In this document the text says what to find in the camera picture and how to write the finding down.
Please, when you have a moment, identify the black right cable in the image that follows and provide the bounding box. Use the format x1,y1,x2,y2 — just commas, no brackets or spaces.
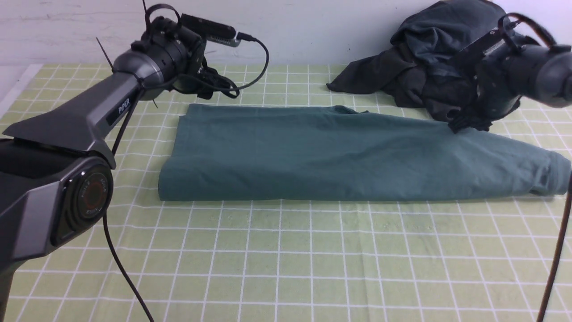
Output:
536,172,572,322

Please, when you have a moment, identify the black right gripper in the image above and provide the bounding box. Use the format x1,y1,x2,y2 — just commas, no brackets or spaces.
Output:
449,82,521,134

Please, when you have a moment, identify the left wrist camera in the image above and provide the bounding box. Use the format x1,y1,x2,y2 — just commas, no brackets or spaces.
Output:
181,14,241,47

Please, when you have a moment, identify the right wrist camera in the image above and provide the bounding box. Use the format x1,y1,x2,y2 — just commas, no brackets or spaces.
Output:
448,30,504,69

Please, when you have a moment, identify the dark brown crumpled garment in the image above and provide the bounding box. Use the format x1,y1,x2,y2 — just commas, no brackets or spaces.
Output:
326,43,477,122

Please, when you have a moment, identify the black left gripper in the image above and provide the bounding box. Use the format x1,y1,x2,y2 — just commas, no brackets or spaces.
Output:
173,39,240,100

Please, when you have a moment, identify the green long-sleeved shirt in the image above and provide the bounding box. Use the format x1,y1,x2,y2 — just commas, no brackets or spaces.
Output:
158,104,571,202

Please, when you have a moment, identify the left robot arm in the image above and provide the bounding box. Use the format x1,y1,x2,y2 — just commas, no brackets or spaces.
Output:
0,14,240,317

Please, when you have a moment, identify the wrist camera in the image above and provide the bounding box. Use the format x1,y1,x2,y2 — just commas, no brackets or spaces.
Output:
181,14,241,47
448,30,504,69

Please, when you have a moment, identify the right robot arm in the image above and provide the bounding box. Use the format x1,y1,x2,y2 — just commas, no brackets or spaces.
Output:
449,29,572,133

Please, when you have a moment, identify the dark blue-grey crumpled garment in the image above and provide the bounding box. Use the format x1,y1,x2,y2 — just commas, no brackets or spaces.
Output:
390,0,505,78

